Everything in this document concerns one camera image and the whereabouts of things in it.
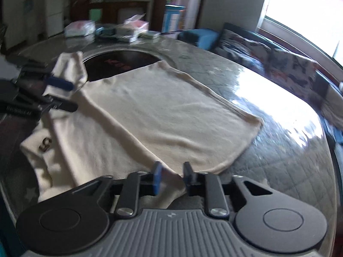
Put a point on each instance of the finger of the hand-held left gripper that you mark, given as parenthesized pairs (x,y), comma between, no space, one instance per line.
(60,83)
(63,106)

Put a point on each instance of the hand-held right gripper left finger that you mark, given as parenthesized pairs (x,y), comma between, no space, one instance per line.
(157,178)

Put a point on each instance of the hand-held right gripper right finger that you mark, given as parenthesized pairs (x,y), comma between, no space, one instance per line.
(188,180)

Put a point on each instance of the cream knit shirt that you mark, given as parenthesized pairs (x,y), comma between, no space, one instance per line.
(147,107)

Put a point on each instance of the black round inset cooktop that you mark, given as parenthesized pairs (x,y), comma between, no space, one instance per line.
(115,64)

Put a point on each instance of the white tissue packet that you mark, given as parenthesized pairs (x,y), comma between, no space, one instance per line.
(79,28)

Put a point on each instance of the white small box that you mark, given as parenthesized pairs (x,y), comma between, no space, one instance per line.
(126,38)

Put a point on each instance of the grey quilted star tablecloth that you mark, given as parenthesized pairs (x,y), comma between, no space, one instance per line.
(281,160)

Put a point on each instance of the pink clear plastic box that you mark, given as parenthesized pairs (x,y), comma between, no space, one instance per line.
(136,25)

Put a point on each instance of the dark wooden display cabinet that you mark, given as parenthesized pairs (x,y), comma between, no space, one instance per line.
(120,5)

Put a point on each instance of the flat patterned box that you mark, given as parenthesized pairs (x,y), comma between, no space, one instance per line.
(150,34)

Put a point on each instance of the blue white toy cabinet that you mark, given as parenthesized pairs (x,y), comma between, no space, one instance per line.
(172,18)

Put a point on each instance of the blue sofa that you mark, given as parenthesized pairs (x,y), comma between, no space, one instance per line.
(198,36)

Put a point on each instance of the window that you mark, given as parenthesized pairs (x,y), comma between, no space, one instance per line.
(300,10)

